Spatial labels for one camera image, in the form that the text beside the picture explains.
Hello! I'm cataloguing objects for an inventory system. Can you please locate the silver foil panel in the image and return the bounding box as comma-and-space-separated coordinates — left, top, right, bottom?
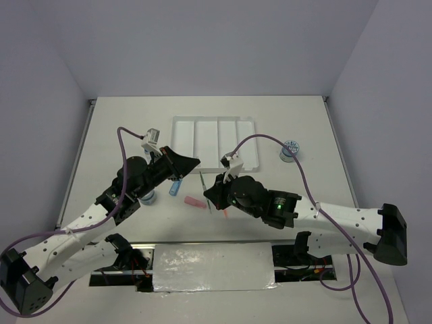
153, 242, 277, 292

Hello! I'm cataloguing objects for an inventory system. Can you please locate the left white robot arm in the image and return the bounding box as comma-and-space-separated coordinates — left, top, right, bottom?
1, 146, 200, 318

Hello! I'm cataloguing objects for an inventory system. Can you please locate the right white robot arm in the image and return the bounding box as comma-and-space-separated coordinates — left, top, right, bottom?
204, 174, 408, 266

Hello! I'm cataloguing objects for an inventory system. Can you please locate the left blue ink jar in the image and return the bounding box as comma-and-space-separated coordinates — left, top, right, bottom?
139, 190, 157, 206

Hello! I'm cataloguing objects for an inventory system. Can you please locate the pink highlighter cap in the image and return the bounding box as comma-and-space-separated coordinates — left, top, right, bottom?
184, 196, 207, 209

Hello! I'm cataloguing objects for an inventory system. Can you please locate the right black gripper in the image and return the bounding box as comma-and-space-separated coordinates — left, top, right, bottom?
205, 170, 261, 217

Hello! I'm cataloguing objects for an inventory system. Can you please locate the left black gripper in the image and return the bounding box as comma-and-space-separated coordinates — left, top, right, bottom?
134, 146, 200, 199

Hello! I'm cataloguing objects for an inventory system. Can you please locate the right blue ink jar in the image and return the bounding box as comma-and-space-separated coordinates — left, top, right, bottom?
279, 140, 300, 163

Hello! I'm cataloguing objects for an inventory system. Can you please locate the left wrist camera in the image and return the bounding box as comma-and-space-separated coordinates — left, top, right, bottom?
141, 128, 160, 155

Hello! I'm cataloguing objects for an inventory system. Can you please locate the blue ink jar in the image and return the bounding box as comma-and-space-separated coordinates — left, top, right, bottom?
139, 190, 157, 206
279, 140, 300, 163

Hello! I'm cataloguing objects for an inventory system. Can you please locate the blue highlighter marker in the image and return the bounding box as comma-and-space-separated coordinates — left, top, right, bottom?
169, 180, 182, 196

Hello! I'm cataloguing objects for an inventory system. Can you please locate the white compartment tray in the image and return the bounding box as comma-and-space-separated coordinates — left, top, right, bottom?
171, 116, 255, 173

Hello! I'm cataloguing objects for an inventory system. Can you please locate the small blue bottle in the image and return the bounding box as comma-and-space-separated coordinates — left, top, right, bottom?
144, 150, 151, 162

